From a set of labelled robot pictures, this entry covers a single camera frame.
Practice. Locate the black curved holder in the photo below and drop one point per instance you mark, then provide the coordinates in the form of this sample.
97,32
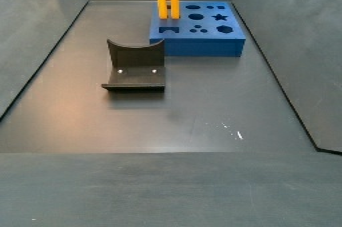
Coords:
138,67

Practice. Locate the blue shape-sorting block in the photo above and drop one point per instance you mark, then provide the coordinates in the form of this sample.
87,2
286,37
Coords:
206,31

